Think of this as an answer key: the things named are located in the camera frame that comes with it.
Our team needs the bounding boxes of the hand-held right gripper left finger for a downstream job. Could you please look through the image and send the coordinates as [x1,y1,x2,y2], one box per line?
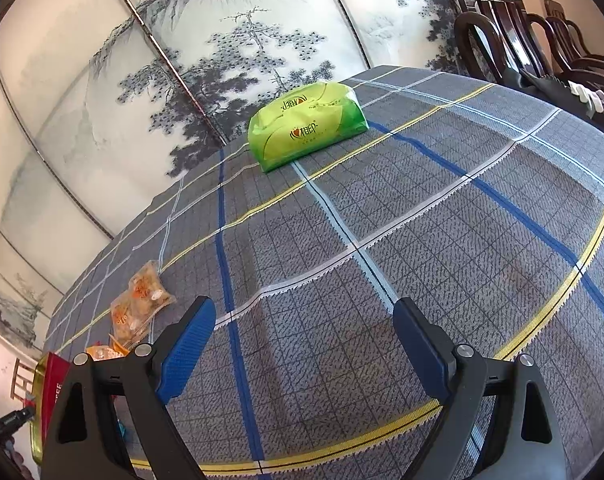
[41,296,217,480]

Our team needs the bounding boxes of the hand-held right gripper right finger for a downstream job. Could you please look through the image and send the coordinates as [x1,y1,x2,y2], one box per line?
[392,297,568,480]

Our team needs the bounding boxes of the red tin box gold inside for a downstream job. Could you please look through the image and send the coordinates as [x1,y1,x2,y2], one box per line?
[31,352,72,468]

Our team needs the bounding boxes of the clear peanut snack bag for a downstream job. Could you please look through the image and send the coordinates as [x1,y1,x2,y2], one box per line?
[131,260,177,313]
[110,287,155,348]

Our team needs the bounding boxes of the orange snack packet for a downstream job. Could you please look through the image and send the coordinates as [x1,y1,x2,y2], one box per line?
[84,341,129,362]

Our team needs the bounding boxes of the light wooden chair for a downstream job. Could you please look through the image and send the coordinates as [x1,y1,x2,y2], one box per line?
[11,358,39,402]

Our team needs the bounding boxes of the grey plaid tablecloth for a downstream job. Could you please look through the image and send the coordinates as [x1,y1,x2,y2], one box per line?
[29,65,604,480]

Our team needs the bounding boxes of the green tissue pack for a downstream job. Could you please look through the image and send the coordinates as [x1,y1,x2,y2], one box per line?
[248,80,370,174]

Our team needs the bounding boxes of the ink landscape folding screen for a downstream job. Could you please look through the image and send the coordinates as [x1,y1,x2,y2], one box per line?
[0,0,483,361]

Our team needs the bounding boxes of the black bag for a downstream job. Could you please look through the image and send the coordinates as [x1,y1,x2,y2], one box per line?
[502,67,604,136]

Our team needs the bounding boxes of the dark wooden chair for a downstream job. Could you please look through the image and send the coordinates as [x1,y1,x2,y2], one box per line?
[454,0,558,86]
[524,0,604,81]

